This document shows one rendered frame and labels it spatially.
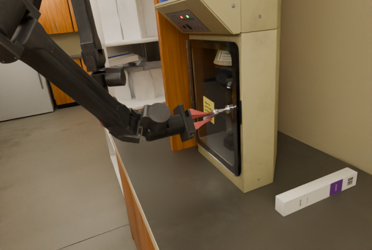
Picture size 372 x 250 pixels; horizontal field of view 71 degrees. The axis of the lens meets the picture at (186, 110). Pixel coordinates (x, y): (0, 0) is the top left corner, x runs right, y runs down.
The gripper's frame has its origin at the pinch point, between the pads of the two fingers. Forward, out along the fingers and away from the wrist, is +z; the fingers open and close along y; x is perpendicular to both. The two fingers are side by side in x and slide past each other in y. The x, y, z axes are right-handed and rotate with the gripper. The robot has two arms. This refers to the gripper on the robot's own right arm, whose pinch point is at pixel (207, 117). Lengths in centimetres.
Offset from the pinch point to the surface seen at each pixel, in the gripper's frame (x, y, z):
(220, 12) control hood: -24.0, 19.6, -1.0
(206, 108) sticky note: 7.9, 4.4, 4.4
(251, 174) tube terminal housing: -0.2, -20.0, 8.3
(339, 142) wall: 1, -20, 49
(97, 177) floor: 224, -1, -30
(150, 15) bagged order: 91, 96, 26
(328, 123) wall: 2, -12, 49
